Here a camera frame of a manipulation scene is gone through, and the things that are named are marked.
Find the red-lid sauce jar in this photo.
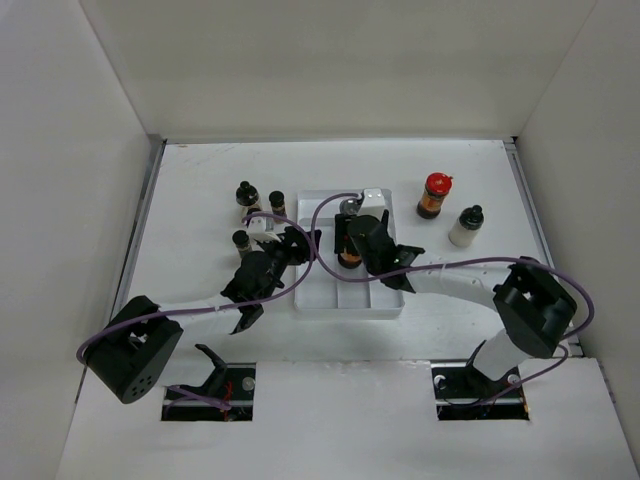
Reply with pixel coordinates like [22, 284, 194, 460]
[335, 234, 362, 269]
[416, 172, 453, 219]

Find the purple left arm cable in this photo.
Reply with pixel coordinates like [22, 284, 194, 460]
[75, 213, 321, 411]

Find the white divided organizer tray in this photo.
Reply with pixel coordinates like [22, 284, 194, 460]
[294, 190, 404, 319]

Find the front black-cap spice bottle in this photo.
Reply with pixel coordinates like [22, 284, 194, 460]
[232, 230, 252, 258]

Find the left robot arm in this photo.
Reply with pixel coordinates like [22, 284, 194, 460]
[76, 226, 322, 405]

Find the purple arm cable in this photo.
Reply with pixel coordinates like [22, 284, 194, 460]
[75, 213, 321, 411]
[311, 193, 596, 404]

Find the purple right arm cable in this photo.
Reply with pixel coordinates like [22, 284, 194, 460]
[311, 193, 596, 404]

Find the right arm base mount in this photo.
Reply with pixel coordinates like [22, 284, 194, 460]
[431, 361, 529, 421]

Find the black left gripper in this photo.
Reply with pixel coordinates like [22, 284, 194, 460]
[256, 227, 320, 302]

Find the small black-cap spice bottle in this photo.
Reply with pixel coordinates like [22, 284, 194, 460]
[268, 190, 286, 217]

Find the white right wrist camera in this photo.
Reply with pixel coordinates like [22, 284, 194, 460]
[357, 188, 386, 220]

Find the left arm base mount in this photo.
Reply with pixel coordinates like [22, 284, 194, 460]
[161, 344, 257, 423]

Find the knob-top spice grinder bottle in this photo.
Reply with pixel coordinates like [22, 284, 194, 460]
[236, 181, 261, 209]

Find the white salt knob-top bottle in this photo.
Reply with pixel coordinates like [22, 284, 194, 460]
[448, 205, 484, 248]

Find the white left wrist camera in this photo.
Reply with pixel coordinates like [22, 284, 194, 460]
[246, 216, 278, 241]

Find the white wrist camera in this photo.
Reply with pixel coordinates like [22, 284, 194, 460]
[246, 216, 278, 241]
[357, 188, 386, 220]

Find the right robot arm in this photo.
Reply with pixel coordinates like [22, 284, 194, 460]
[345, 215, 577, 396]

